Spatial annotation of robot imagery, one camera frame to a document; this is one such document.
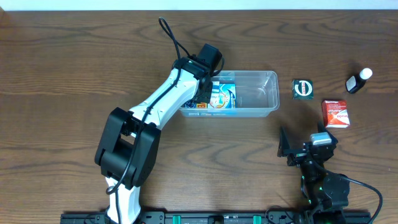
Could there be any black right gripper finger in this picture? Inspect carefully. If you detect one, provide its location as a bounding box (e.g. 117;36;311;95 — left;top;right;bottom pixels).
317;121;333;137
277;127;290;157

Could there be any white Panadol caplets box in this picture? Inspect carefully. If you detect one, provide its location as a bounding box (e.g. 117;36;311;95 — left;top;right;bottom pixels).
211;81;220;98

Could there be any blue fever patch box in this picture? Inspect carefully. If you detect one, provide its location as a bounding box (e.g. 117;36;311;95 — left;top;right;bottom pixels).
182;83;236;109

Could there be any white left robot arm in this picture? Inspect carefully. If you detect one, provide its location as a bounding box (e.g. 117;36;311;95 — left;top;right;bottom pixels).
95;44;224;223

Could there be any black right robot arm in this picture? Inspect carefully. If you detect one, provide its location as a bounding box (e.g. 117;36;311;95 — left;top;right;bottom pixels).
277;123;349;223

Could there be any clear plastic container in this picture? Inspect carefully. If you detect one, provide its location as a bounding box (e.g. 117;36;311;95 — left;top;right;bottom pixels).
180;70;280;118

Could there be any red medicine box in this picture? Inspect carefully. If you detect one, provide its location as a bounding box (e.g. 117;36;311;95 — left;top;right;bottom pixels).
322;100;350;128

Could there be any green Zam-Buk box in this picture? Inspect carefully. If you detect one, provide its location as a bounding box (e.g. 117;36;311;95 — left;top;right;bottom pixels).
292;80;314;100

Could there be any dark bottle white cap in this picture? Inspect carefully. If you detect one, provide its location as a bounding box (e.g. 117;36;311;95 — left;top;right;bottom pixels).
346;68;373;94

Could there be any black mounting rail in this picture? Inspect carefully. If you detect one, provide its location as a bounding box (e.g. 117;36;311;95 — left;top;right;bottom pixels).
60;210;373;224

